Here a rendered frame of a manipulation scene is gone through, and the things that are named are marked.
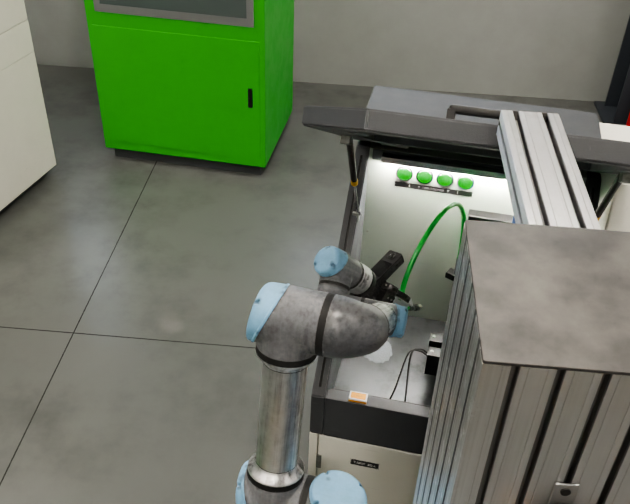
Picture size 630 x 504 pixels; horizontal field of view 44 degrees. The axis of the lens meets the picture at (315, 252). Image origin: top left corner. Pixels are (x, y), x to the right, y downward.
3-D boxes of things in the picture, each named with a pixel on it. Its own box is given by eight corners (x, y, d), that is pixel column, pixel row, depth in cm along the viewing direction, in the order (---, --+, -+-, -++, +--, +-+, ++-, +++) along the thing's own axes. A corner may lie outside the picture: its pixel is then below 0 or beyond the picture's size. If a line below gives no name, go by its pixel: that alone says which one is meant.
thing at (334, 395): (322, 435, 224) (325, 398, 214) (325, 423, 228) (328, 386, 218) (540, 478, 215) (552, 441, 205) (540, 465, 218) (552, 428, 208)
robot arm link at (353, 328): (392, 307, 133) (411, 297, 181) (330, 295, 135) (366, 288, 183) (379, 373, 133) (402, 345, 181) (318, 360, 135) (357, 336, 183)
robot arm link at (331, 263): (307, 276, 180) (315, 243, 183) (334, 292, 188) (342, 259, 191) (333, 277, 175) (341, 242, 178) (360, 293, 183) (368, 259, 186)
